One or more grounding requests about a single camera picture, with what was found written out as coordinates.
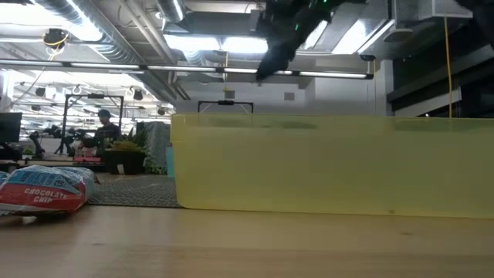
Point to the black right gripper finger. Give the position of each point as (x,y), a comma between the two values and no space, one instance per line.
(279,58)

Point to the red chocolate chip granola bar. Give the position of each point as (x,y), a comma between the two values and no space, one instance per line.
(42,193)

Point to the long linear ceiling light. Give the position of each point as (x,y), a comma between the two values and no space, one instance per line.
(185,68)

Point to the yellow translucent plastic bin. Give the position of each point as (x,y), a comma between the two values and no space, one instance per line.
(328,166)

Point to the teal plastic bin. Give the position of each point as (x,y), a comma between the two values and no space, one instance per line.
(170,162)

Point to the potted succulent plant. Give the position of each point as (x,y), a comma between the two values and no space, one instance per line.
(123,162)

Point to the person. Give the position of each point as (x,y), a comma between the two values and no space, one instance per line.
(106,131)

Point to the dark grey ribbed mat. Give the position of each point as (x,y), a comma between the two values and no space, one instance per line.
(135,193)

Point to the pink tray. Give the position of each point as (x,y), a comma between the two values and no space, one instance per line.
(86,158)

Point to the black monitor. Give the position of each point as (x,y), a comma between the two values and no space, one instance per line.
(9,127)

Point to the black rig frame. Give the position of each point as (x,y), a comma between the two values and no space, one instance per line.
(225,102)
(92,96)

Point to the black dome camera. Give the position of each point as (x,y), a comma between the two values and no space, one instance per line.
(367,58)

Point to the silver ventilation duct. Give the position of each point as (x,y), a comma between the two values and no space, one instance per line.
(104,38)

